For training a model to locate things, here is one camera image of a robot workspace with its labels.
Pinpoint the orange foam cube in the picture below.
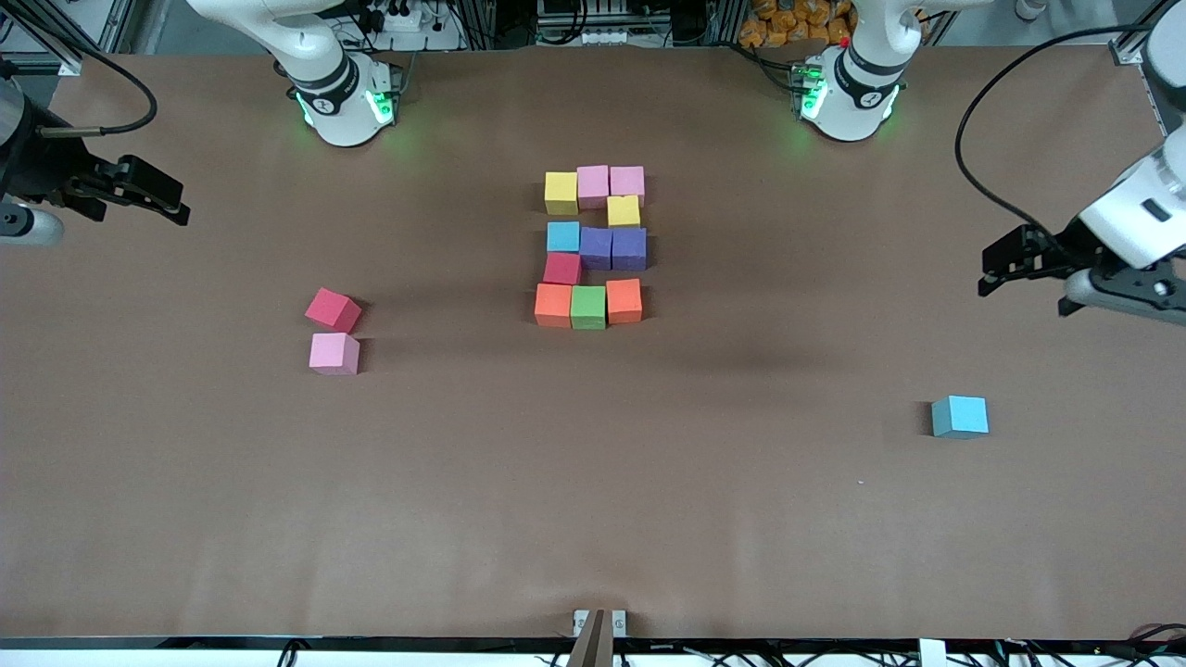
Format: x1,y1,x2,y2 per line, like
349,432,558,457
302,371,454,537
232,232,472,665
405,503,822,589
606,278,644,326
535,283,574,329

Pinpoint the green foam cube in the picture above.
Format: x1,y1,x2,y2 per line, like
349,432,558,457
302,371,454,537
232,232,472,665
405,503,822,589
570,285,609,332

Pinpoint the white power strip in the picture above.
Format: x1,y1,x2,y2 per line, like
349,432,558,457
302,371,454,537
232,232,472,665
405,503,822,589
540,26,633,47
366,0,423,33

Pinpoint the pile of orange items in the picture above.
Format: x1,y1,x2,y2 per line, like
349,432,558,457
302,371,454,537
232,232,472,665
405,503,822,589
739,0,858,49

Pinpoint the brown table cover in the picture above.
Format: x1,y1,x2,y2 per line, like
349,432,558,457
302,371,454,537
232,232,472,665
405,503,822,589
0,44,1186,642

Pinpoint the aluminium frame profile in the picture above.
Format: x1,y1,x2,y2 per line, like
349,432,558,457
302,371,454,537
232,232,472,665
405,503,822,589
1112,0,1186,66
0,0,140,77

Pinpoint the front camera mount bracket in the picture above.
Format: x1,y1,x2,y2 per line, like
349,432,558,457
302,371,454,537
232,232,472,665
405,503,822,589
573,609,628,667

